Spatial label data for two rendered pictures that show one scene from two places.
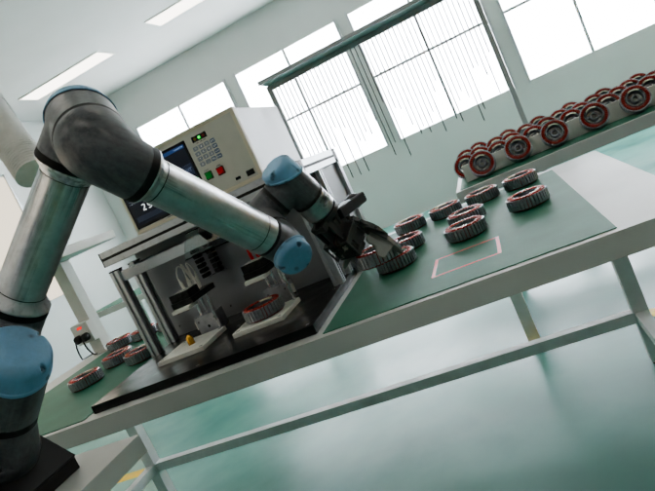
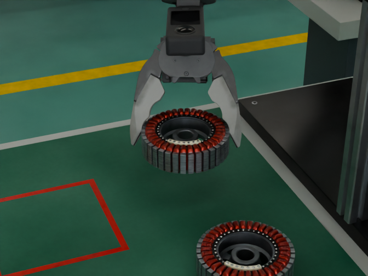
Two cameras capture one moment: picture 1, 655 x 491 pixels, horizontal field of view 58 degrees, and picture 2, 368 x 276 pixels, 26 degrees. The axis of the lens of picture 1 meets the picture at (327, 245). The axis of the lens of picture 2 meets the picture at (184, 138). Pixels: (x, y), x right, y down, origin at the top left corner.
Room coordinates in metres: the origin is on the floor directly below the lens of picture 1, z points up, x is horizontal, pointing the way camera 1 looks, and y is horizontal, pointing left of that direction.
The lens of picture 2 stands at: (2.04, -0.65, 1.37)
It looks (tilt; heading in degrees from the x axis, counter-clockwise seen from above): 32 degrees down; 141
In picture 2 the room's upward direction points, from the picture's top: straight up
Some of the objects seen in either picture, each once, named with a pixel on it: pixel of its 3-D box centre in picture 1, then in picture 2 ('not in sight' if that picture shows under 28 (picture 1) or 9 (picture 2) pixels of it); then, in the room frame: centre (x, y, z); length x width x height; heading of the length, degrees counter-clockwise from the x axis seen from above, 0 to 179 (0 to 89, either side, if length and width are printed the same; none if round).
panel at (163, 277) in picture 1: (241, 259); not in sight; (1.81, 0.26, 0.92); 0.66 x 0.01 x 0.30; 72
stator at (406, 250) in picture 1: (395, 259); (245, 259); (1.54, -0.15, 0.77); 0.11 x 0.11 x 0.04
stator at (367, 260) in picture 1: (377, 254); (185, 139); (1.37, -0.10, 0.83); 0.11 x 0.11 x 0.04
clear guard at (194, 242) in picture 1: (247, 217); not in sight; (1.51, 0.16, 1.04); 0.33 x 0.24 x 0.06; 162
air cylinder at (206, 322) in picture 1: (211, 320); not in sight; (1.74, 0.41, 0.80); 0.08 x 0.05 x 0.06; 72
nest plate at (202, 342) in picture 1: (193, 345); not in sight; (1.60, 0.45, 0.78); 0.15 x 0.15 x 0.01; 72
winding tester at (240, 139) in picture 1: (211, 167); not in sight; (1.87, 0.23, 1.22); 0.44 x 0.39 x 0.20; 72
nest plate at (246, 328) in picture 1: (267, 317); not in sight; (1.53, 0.22, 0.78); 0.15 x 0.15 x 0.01; 72
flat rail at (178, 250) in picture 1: (204, 239); not in sight; (1.66, 0.31, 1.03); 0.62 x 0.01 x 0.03; 72
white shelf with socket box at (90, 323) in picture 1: (78, 306); not in sight; (2.40, 1.02, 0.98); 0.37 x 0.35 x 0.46; 72
